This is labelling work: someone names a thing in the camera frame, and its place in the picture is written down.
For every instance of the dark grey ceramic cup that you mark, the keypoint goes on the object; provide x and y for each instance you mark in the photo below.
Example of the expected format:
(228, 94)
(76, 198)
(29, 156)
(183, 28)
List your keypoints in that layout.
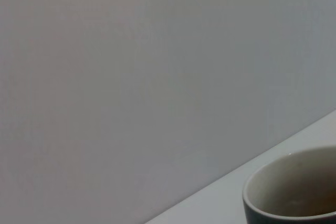
(278, 187)

